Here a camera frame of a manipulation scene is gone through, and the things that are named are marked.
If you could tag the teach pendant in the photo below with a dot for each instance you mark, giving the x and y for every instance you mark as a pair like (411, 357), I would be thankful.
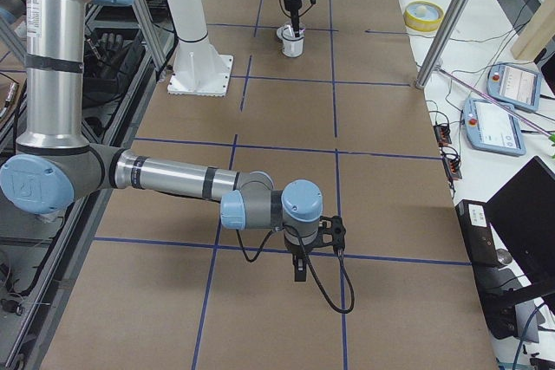
(491, 129)
(515, 85)

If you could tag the far teach pendant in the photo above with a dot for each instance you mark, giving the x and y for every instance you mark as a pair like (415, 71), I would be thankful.
(515, 85)

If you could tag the aluminium frame post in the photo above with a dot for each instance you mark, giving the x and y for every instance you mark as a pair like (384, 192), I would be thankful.
(444, 32)

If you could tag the wooden board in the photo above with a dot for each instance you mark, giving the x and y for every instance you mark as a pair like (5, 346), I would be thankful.
(537, 33)

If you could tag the orange black adapter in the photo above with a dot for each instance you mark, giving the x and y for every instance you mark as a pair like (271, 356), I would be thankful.
(442, 134)
(451, 169)

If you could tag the yellow tape roll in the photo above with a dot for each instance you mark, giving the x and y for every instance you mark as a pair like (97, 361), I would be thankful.
(423, 16)

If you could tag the white pedestal column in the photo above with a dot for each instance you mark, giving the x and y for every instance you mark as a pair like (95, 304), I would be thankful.
(198, 68)

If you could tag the near orange black adapter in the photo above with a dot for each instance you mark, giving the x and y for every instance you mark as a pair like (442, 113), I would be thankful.
(451, 169)

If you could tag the black laptop computer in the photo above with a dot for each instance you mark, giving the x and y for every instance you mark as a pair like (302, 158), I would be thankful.
(522, 214)

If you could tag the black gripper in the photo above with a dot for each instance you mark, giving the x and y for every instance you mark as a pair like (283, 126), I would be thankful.
(297, 249)
(291, 3)

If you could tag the far orange black adapter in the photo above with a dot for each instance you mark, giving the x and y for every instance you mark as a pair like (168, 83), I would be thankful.
(442, 134)

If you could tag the black box device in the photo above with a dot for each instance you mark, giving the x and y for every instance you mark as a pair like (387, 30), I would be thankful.
(506, 303)

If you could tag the white enamel cup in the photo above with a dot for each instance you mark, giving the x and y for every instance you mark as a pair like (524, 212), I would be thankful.
(292, 49)

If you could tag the near teach pendant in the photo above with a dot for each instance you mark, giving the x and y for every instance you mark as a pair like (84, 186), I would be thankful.
(491, 129)

